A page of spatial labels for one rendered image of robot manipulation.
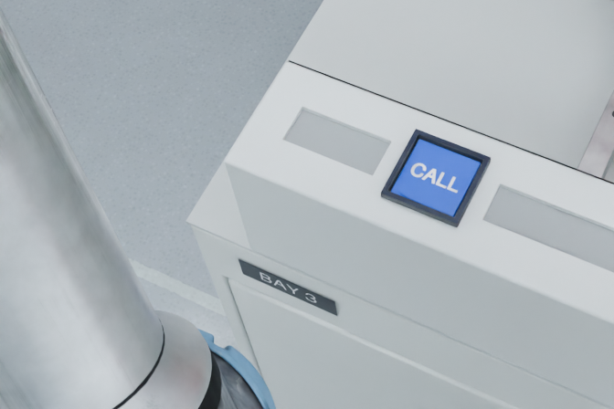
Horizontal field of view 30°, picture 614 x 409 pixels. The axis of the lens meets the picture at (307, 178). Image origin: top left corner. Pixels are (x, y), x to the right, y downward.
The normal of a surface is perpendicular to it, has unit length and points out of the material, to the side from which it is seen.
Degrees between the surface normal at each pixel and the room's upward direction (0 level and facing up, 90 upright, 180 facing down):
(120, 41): 0
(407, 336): 90
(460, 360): 90
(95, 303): 66
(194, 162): 0
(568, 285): 0
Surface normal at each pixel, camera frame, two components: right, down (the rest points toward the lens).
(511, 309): -0.46, 0.79
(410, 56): -0.09, -0.49
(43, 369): 0.18, 0.49
